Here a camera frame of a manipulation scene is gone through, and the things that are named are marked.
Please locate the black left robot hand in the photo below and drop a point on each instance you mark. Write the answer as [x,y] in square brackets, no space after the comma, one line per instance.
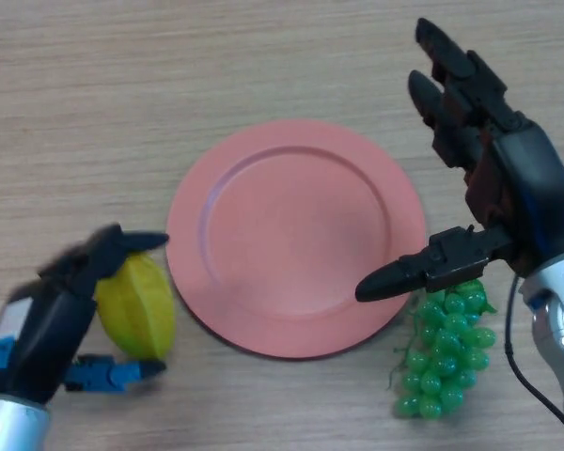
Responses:
[42,338]

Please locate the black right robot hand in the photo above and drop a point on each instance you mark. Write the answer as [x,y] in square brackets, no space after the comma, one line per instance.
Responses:
[536,188]

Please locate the yellow starfruit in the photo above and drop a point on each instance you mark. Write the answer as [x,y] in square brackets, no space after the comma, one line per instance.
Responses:
[138,310]

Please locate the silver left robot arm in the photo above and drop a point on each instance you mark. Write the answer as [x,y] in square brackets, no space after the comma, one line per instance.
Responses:
[9,423]

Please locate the pink round plate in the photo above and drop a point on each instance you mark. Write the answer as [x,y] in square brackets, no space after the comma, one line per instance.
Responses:
[291,235]

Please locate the green grape bunch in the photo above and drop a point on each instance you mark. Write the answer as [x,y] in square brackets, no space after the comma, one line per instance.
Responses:
[442,366]

